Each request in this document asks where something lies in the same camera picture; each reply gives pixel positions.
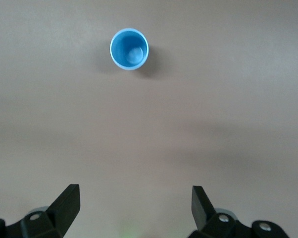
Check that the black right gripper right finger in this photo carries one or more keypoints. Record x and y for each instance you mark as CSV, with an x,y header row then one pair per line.
x,y
208,223

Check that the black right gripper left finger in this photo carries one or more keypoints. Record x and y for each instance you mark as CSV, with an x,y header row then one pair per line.
x,y
57,218

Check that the blue plastic cup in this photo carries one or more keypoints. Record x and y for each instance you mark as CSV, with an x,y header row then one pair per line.
x,y
129,49

